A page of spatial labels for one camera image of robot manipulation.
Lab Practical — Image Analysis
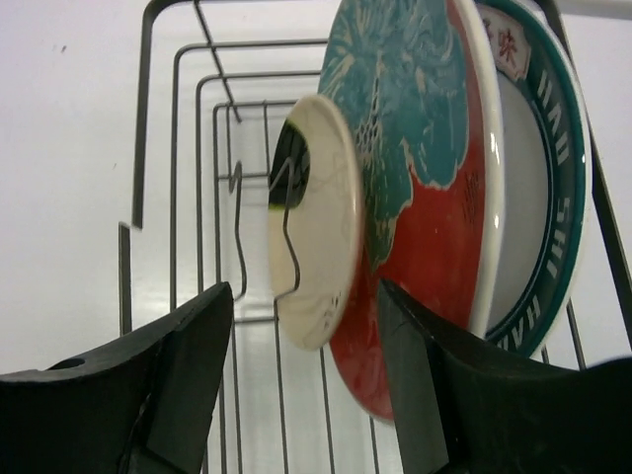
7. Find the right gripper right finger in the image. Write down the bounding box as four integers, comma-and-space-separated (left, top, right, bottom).
377, 280, 631, 473

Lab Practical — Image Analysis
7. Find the white plate teal lettered rim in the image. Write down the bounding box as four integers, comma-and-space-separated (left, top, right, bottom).
476, 1, 593, 357

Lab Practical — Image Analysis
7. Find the wire dish rack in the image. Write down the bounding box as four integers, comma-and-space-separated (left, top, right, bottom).
118, 0, 632, 474

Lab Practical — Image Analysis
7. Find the cream plate with flower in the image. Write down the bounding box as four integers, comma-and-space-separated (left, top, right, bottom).
268, 94, 364, 351

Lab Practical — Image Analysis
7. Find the red and teal plate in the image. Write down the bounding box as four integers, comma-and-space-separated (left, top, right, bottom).
318, 1, 506, 423

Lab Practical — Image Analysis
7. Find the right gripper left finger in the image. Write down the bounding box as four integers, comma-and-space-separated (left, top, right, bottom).
1, 282, 233, 473

